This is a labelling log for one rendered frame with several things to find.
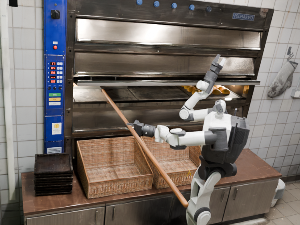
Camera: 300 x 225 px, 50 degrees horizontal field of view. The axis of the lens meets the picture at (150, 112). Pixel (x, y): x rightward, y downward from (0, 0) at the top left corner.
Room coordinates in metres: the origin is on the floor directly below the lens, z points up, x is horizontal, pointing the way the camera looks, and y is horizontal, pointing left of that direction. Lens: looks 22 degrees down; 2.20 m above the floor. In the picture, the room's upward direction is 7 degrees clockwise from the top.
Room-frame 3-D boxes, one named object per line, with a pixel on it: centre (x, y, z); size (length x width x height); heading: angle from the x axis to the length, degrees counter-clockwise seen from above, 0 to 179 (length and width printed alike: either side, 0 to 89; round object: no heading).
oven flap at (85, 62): (2.87, -0.17, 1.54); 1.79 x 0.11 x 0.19; 115
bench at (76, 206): (2.56, -0.19, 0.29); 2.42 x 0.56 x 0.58; 115
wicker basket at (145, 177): (2.38, 0.25, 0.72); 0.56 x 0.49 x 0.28; 116
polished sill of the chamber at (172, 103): (2.89, -0.16, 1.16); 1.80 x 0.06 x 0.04; 115
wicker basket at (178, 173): (2.63, -0.29, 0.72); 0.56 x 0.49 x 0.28; 116
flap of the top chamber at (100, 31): (2.87, -0.17, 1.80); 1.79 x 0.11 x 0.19; 115
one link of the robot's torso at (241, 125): (2.05, -0.53, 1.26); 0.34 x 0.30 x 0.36; 170
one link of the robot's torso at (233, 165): (2.09, -0.55, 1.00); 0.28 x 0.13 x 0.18; 115
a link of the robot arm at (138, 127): (2.15, 0.04, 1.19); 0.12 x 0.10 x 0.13; 80
